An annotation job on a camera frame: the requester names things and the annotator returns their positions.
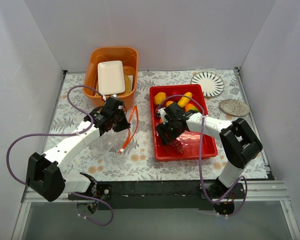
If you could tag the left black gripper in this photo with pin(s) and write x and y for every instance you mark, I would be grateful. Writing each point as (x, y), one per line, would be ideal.
(118, 121)

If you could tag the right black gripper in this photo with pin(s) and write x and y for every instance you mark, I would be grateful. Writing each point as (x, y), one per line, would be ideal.
(168, 130)

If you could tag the purple grape bunch toy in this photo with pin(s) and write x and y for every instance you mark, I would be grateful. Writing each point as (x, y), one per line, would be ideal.
(174, 147)

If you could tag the clear zip top bag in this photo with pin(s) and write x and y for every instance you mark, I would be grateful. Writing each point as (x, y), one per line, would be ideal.
(117, 142)

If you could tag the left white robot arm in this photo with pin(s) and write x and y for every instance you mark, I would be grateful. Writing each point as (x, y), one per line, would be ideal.
(45, 171)

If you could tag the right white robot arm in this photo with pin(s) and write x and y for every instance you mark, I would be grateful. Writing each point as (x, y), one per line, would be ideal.
(239, 141)

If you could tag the green yellow papaya toy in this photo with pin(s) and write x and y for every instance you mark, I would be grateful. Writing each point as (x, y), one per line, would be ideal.
(168, 103)

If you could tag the orange green mango toy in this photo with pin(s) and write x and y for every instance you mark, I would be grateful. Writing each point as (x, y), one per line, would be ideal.
(191, 108)

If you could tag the yellow elongated mango toy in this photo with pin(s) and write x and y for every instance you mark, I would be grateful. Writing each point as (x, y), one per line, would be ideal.
(185, 99)

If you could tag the yellow tray in bin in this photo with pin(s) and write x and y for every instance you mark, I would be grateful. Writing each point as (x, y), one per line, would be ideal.
(121, 86)

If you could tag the white rectangular plate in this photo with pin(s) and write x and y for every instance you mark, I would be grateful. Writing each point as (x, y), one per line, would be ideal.
(109, 70)

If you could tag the white striped round plate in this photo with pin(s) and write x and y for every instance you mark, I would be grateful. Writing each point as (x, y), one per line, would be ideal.
(212, 85)

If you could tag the speckled round coaster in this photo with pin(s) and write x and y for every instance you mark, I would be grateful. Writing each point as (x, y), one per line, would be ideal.
(234, 107)

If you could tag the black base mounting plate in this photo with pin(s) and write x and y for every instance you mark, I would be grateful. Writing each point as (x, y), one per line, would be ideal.
(169, 194)

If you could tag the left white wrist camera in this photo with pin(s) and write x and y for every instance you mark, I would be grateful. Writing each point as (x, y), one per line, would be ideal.
(114, 96)

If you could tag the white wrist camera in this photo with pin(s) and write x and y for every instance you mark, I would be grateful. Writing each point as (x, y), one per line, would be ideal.
(160, 113)
(114, 96)

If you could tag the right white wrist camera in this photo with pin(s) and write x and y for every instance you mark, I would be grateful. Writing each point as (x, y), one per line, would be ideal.
(160, 113)

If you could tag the aluminium frame rail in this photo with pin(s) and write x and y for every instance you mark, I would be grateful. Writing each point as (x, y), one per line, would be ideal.
(268, 190)

